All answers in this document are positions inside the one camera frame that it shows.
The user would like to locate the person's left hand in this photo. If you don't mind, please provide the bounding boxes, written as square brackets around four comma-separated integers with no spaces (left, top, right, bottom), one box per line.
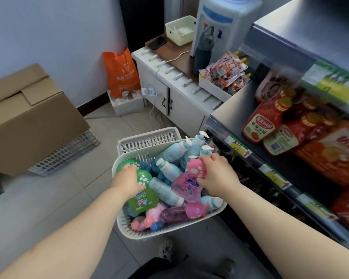
[111,164,148,198]

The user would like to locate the person's right hand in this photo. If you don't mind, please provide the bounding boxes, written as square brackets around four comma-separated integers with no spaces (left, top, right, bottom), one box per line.
[196,154,241,201]

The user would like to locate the green soap bottle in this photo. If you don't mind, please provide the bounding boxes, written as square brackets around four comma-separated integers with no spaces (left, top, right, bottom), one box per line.
[116,159,160,217]

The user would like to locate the pink soap bottle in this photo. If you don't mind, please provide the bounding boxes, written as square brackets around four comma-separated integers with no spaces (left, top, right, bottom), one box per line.
[171,158,212,202]

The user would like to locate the person's left forearm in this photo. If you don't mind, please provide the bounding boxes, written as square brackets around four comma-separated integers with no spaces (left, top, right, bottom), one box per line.
[0,183,134,279]

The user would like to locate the person's right forearm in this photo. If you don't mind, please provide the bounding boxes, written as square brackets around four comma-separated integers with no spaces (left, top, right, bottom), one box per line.
[221,183,349,279]

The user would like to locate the pink round bottle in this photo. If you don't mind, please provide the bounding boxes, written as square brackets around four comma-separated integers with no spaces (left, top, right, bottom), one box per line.
[130,208,164,233]

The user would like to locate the pile of light blue pump bottles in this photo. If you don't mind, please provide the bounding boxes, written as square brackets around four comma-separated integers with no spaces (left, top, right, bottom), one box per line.
[148,132,224,214]

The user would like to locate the purple bottle with pink cap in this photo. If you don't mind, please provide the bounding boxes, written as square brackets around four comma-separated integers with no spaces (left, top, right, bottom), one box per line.
[158,201,207,224]

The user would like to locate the white plastic slotted basket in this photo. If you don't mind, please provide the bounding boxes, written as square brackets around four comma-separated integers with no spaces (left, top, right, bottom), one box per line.
[112,139,228,240]

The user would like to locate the yellow green price tag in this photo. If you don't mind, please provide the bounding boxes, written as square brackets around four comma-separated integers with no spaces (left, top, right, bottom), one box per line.
[258,164,292,191]
[296,194,339,222]
[223,135,252,158]

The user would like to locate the white plastic crate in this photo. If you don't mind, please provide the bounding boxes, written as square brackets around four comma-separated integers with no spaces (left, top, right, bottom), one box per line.
[117,127,182,156]

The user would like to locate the white metal cabinet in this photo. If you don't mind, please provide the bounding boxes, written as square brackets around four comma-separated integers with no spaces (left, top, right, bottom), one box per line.
[131,46,225,143]

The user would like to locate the red ketchup squeeze bottle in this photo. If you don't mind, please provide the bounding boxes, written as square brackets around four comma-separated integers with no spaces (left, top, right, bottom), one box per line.
[263,113,338,156]
[242,96,293,143]
[282,94,323,123]

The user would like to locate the white square box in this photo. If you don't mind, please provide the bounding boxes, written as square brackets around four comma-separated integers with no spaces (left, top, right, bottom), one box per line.
[107,90,146,117]

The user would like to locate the person's dark trousers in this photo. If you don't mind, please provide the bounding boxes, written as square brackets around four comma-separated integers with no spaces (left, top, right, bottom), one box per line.
[127,256,221,279]

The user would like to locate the white tray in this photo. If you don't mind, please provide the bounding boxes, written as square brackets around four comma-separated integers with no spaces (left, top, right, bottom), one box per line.
[198,75,245,103]

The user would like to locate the white power strip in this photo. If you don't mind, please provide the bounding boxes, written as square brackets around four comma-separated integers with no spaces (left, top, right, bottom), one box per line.
[141,87,163,98]

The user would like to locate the pile of red white snack pouches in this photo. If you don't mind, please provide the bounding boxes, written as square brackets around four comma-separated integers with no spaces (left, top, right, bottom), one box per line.
[199,50,250,96]

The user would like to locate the white red sauce pouch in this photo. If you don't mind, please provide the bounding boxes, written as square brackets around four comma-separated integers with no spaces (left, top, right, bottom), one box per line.
[254,69,292,102]

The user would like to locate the orange shopping bag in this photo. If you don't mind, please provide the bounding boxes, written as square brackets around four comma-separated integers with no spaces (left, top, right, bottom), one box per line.
[102,48,142,99]

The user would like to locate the brown wooden board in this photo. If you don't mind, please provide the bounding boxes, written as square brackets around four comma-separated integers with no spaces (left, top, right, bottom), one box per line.
[145,33,202,82]

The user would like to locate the dark grey water bottle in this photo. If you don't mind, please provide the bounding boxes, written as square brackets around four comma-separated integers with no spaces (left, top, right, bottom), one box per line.
[192,26,216,76]

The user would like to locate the brown cardboard box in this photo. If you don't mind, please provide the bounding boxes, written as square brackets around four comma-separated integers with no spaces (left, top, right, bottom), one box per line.
[0,63,91,177]

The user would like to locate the orange food packet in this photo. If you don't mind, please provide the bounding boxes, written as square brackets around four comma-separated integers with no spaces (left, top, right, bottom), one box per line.
[294,121,349,187]

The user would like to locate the black phone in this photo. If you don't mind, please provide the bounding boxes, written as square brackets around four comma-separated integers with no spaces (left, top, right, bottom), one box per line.
[149,36,166,50]

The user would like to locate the cream plastic basket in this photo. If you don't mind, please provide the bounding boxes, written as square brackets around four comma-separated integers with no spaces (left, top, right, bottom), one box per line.
[165,15,197,46]

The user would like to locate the white water dispenser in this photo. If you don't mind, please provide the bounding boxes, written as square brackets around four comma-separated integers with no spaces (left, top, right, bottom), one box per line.
[190,0,264,76]

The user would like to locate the green white shelf label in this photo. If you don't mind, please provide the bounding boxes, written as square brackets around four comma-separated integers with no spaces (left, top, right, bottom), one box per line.
[299,59,349,114]

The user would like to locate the grey metal store shelf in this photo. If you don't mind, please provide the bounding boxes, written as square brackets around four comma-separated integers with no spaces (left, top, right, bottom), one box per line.
[206,0,349,257]

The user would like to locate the white wire basket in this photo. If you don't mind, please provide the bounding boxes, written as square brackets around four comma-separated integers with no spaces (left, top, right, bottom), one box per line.
[29,129,101,176]

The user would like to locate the white cable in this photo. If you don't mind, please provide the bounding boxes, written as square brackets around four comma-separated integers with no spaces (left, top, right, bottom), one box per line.
[149,50,192,132]

